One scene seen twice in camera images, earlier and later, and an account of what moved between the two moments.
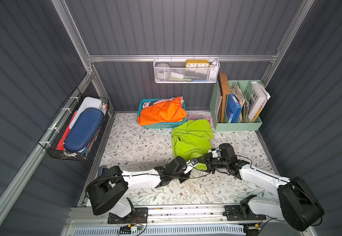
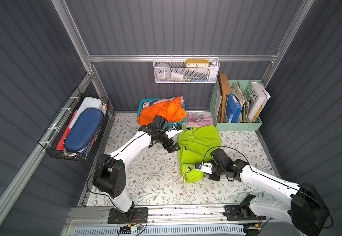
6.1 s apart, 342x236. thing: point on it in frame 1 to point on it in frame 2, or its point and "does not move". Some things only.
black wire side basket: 74,133 does not move
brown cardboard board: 225,90 does not move
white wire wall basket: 186,70 does not move
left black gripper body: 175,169 to 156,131
